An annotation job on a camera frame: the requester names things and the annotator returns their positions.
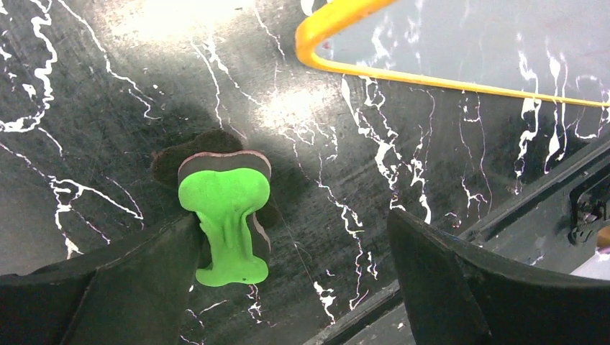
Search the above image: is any yellow framed whiteboard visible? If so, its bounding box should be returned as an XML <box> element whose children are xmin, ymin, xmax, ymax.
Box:
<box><xmin>295</xmin><ymin>1</ymin><xmax>609</xmax><ymax>106</ymax></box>

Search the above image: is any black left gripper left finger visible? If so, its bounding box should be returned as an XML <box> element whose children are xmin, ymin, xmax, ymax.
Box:
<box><xmin>1</xmin><ymin>215</ymin><xmax>204</xmax><ymax>344</ymax></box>

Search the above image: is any green black whiteboard eraser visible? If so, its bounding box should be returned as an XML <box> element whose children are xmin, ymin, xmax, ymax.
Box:
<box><xmin>150</xmin><ymin>129</ymin><xmax>278</xmax><ymax>287</ymax></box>

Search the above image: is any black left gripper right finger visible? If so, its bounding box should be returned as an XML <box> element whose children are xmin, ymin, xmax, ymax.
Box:
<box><xmin>387</xmin><ymin>209</ymin><xmax>609</xmax><ymax>344</ymax></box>

